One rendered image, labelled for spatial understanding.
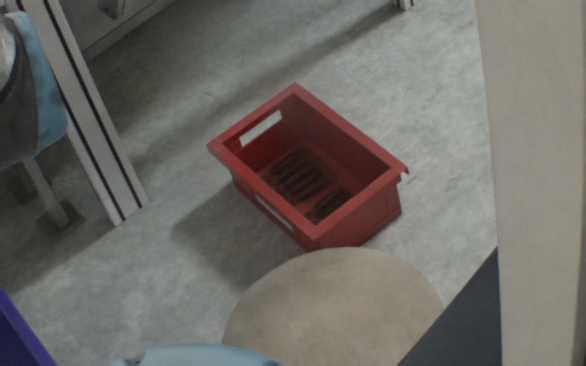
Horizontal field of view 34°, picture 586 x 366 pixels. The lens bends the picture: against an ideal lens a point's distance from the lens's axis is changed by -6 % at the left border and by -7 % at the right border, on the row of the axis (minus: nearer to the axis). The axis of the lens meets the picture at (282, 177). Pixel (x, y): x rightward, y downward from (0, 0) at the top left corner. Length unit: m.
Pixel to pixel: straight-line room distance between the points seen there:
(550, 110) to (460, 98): 1.72
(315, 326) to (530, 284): 1.10
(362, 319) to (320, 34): 0.90
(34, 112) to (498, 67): 0.45
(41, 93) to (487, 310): 0.37
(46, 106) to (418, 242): 1.17
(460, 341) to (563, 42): 0.58
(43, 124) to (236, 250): 1.18
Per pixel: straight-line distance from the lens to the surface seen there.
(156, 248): 1.82
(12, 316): 1.27
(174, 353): 0.46
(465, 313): 0.76
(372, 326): 1.33
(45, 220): 1.95
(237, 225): 1.80
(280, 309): 1.37
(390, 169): 1.66
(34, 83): 0.61
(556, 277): 0.24
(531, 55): 0.19
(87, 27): 2.04
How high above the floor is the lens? 1.36
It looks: 48 degrees down
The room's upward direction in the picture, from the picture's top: 18 degrees counter-clockwise
